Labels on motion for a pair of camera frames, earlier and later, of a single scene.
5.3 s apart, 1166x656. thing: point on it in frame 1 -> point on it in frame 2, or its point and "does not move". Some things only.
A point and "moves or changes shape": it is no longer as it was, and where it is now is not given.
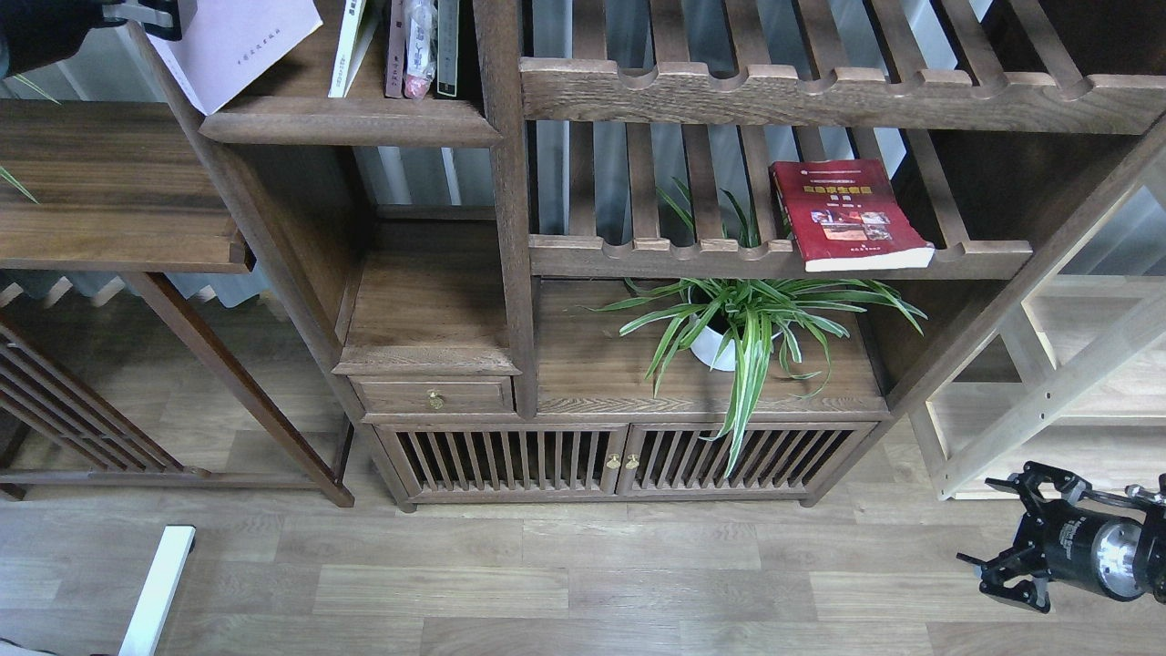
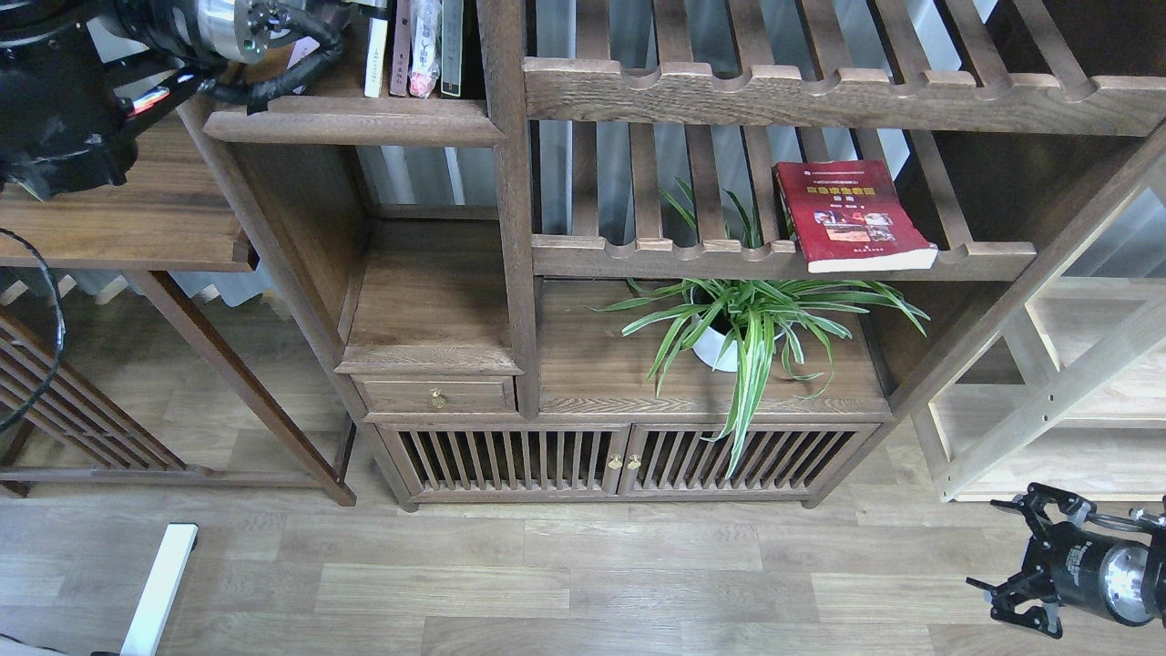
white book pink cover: [227, 44] moves or changes shape
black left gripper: [35, 32] -> [246, 31]
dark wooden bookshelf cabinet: [574, 251] does not move
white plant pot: [706, 343] does not move
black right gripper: [1109, 554] -> [1113, 577]
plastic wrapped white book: [420, 51] does not move
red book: [849, 215] does not move
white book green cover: [361, 21] -> [377, 36]
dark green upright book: [446, 50] does not move
